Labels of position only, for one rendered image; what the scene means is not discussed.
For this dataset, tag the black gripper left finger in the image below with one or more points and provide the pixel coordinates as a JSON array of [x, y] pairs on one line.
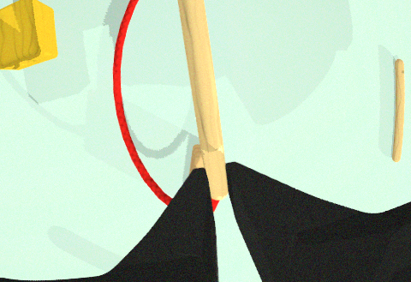
[[180, 247]]

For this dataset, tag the yellow block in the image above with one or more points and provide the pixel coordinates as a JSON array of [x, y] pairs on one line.
[[27, 34]]

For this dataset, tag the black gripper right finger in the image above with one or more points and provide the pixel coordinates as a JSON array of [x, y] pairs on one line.
[[296, 237]]

